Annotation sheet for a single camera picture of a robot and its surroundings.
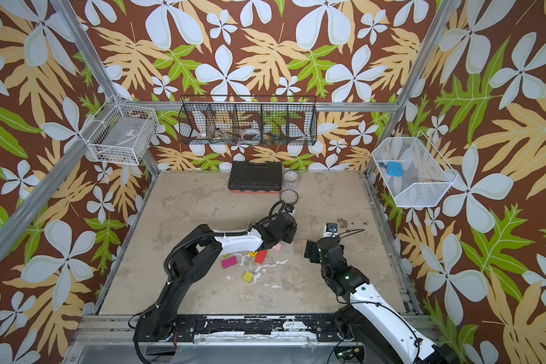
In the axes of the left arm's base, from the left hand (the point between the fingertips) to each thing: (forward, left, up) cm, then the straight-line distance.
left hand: (290, 223), depth 96 cm
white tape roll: (+33, +17, +23) cm, 44 cm away
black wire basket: (+37, +19, +27) cm, 49 cm away
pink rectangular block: (-16, +6, +11) cm, 20 cm away
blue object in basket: (+11, -39, +23) cm, 47 cm away
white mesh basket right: (+8, -45, +24) cm, 51 cm away
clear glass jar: (+29, -2, -3) cm, 29 cm away
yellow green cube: (-22, +17, -2) cm, 28 cm away
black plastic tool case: (+27, +16, -1) cm, 32 cm away
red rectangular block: (-13, +12, -4) cm, 19 cm away
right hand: (-12, -8, +7) cm, 16 cm away
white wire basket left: (+23, +68, +30) cm, 78 cm away
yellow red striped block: (-13, +16, -3) cm, 20 cm away
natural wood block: (-9, -5, -3) cm, 11 cm away
